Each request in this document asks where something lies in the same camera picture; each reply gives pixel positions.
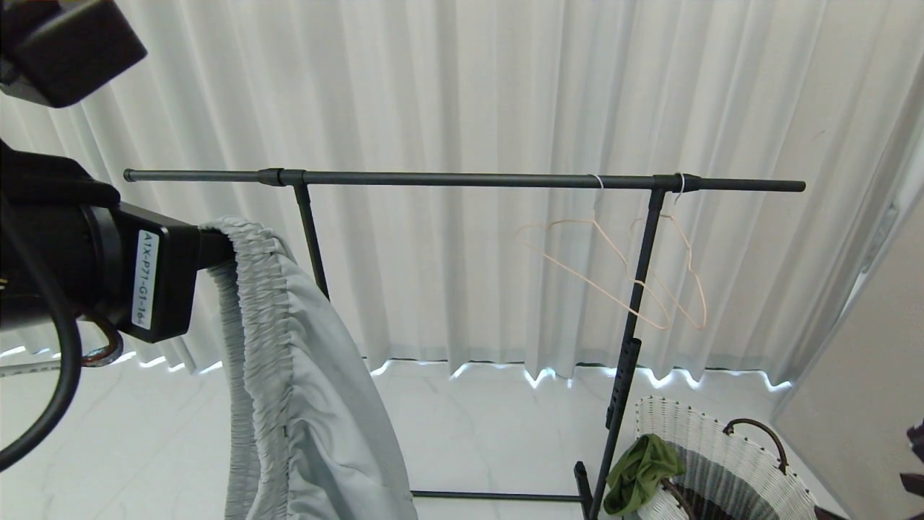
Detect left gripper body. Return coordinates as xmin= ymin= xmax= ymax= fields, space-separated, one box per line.
xmin=0 ymin=202 xmax=201 ymax=345

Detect pale grey shorts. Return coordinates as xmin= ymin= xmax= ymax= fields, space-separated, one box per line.
xmin=199 ymin=217 xmax=419 ymax=520

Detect black clothes rack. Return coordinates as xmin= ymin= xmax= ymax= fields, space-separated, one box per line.
xmin=123 ymin=168 xmax=806 ymax=520

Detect pink clothes hanger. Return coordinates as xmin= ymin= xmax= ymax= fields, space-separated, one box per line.
xmin=514 ymin=175 xmax=672 ymax=332
xmin=628 ymin=173 xmax=708 ymax=331

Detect white laundry basket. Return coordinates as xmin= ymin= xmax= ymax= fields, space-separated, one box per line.
xmin=624 ymin=396 xmax=820 ymax=520

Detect green garment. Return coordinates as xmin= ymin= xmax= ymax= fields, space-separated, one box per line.
xmin=603 ymin=433 xmax=687 ymax=516

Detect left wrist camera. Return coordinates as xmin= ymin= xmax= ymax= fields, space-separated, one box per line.
xmin=0 ymin=0 xmax=149 ymax=207

